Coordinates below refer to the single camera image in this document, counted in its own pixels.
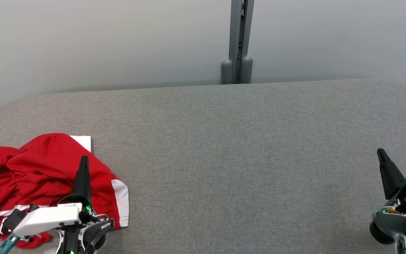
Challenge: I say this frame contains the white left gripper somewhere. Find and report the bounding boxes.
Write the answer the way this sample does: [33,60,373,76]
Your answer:
[13,155,109,254]

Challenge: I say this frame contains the red jersey white sleeves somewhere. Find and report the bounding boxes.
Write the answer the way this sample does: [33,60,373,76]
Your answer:
[0,135,92,249]

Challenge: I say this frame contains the red shorts white stripe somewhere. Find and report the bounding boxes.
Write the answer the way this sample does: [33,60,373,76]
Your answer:
[0,133,130,230]

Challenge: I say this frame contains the left camera cable teal plug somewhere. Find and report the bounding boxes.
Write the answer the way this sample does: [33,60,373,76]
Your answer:
[0,233,21,254]

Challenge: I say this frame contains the grey cylindrical post foot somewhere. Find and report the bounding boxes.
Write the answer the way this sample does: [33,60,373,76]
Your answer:
[221,59,233,85]
[239,56,253,84]

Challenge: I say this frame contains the grey partition post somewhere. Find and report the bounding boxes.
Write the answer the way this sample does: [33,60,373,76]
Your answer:
[228,0,255,84]

